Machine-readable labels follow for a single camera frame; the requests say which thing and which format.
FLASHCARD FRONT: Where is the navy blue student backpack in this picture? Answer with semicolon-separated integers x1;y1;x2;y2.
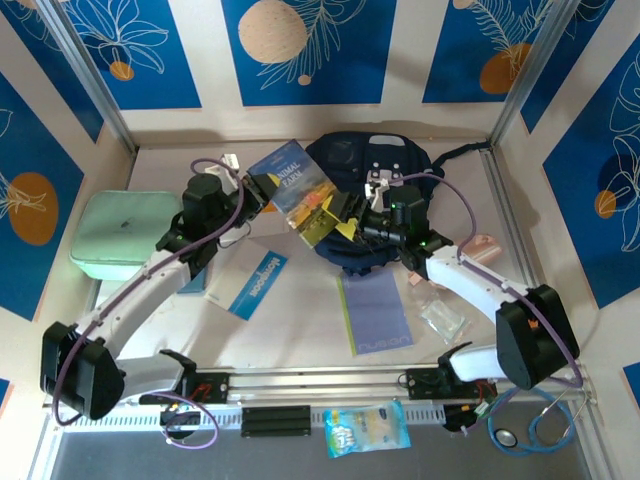
304;130;494;279

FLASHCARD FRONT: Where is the Animal Farm book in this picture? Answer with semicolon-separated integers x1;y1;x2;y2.
248;139;347;250

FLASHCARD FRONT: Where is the blue and white notebook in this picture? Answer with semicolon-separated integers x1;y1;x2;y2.
202;239;290;321

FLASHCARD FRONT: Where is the lavender Nusign notebook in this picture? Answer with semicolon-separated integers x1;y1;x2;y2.
335;272;415;357

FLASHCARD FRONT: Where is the mint green lunch bag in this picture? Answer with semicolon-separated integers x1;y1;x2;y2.
68;190;184;280

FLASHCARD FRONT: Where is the clear plastic bag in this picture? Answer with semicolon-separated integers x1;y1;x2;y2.
418;298;472;345

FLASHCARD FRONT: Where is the small teal box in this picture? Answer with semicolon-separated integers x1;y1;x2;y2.
177;267;209;296

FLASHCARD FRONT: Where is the blue snack packet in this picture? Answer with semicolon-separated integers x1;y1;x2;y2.
323;399;412;459

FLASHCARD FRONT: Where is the black ribbed block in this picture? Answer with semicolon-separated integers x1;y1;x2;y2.
241;405;312;439

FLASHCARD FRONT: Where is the right black connector board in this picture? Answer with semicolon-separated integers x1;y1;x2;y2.
443;401;494;436

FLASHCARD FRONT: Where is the black connector board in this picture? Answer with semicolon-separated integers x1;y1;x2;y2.
443;401;494;436
159;404;202;427

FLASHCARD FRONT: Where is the left black connector board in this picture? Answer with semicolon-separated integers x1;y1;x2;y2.
159;404;202;427

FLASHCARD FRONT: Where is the blue stethoscope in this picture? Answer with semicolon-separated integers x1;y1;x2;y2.
487;387;589;457

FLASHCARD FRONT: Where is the grey metal panel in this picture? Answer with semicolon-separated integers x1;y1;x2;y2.
47;430;594;480

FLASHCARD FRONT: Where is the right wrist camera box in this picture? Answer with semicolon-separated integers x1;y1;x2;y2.
363;169;402;214

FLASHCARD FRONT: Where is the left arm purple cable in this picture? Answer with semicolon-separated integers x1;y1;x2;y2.
52;157;250;447

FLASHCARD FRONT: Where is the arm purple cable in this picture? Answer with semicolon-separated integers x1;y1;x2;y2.
399;169;585;437
52;157;250;447

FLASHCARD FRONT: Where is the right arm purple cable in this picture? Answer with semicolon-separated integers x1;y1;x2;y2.
399;169;585;437

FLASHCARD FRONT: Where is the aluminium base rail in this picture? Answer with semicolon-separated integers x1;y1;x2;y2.
42;362;599;409

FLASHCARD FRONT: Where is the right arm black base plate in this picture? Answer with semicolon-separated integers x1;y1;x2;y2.
398;368;497;401

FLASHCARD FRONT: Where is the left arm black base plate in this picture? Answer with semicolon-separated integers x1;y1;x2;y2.
138;372;230;405

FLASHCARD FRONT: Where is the left aluminium frame post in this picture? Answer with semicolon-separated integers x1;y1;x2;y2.
37;0;139;154

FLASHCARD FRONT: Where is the aluminium frame post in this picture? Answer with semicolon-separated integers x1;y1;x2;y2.
37;0;139;154
487;0;584;149

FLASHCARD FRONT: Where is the right aluminium frame post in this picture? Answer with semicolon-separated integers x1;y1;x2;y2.
487;0;584;149

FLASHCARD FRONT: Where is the white slotted cable duct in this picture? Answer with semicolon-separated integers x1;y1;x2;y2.
59;404;446;434

